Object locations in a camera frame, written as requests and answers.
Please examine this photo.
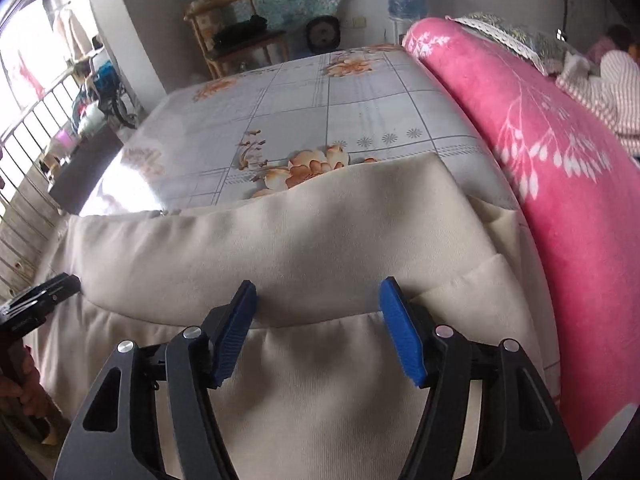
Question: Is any person's left hand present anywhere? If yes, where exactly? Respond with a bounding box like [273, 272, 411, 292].
[0, 346, 49, 418]

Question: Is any dark low cabinet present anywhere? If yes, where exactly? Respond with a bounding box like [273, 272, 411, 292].
[48, 124, 122, 214]

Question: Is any pink floral blanket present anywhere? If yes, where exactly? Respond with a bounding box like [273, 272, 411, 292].
[404, 18, 639, 451]

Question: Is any white water dispenser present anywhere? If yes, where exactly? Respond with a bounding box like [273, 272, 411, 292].
[390, 16, 423, 46]

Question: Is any floral grey bed sheet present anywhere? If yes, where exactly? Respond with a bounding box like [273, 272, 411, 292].
[81, 46, 516, 216]

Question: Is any beige jacket with black trim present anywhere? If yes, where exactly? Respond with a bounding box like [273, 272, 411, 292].
[27, 154, 560, 479]

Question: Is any black bag on chair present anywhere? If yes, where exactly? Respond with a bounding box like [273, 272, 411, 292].
[213, 14, 268, 51]

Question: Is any child in blue pajamas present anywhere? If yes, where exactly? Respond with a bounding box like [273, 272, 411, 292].
[587, 24, 639, 65]

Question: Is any wooden chair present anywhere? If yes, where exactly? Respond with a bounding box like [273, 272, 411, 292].
[183, 0, 290, 79]

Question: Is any lace trimmed grey pillow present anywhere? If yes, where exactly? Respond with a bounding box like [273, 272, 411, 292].
[448, 12, 578, 77]

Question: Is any metal balcony railing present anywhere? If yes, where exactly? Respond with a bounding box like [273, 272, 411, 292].
[1, 70, 79, 300]

